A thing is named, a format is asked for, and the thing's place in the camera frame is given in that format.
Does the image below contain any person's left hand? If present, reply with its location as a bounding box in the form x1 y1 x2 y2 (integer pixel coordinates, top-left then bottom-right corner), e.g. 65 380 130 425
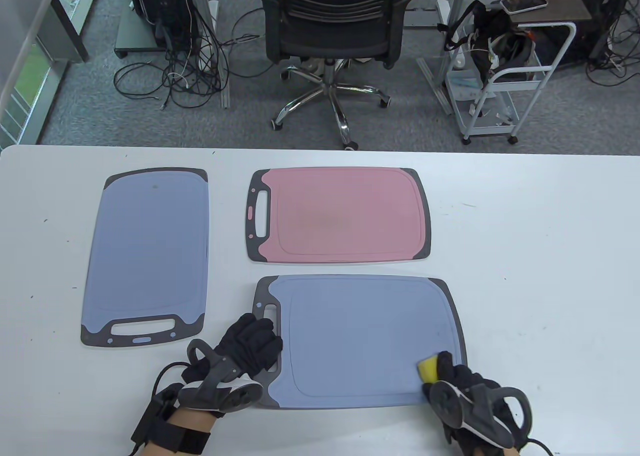
181 313 283 386

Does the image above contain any person's right hand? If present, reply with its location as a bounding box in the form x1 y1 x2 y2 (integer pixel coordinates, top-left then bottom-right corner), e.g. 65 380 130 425
422 352 531 456

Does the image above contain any yellow sponge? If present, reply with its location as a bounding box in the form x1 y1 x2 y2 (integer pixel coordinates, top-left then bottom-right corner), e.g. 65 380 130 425
417 354 440 382

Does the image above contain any blue cutting board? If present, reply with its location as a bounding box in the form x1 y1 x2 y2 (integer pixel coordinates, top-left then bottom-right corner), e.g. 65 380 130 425
252 275 468 409
80 168 209 347

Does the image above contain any pink cutting board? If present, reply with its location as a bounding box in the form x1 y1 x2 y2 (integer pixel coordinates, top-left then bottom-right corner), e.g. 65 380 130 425
245 167 432 265

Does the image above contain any person's left forearm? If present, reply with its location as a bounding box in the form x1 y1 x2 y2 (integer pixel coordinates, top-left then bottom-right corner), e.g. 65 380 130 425
140 408 218 456

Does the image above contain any grey right hand controller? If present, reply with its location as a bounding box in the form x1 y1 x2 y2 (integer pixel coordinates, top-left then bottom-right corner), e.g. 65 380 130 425
430 381 533 449

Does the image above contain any grey hand controller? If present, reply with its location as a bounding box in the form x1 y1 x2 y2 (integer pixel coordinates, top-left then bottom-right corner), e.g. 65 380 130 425
430 381 533 449
179 339 264 414

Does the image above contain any grey left hand controller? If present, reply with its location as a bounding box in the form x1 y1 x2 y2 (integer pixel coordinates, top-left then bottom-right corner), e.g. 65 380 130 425
179 339 264 414

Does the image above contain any pale blue packet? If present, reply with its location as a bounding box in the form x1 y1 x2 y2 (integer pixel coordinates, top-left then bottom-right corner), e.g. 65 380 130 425
446 70 483 104

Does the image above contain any white utility cart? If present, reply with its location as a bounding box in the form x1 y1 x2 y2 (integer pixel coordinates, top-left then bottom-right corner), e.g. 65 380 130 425
444 22 577 145

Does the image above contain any black office chair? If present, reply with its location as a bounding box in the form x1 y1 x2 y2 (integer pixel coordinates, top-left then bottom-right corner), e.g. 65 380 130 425
251 0 420 151

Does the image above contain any grey stand base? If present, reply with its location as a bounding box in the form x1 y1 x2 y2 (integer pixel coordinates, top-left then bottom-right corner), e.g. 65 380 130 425
114 6 161 60

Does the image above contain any black bag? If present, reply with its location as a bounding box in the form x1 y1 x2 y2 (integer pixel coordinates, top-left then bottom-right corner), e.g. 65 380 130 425
437 0 538 84

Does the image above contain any black computer rack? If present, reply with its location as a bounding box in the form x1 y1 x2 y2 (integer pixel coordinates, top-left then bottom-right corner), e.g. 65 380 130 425
123 0 201 51

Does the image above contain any grey floor plate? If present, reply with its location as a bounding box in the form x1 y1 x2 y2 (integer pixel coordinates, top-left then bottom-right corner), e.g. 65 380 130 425
402 8 441 29

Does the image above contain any white smartphone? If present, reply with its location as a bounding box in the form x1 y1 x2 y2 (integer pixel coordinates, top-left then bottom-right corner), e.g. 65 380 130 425
500 0 548 14

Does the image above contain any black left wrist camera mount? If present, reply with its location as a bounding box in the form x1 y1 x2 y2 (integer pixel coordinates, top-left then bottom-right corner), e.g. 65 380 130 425
131 383 211 455

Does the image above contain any black floor cable bundle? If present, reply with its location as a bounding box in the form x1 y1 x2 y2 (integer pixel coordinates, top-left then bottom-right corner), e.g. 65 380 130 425
113 0 266 110

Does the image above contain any grey window frame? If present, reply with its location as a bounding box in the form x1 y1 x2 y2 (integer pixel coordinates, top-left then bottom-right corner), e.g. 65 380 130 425
0 0 103 146

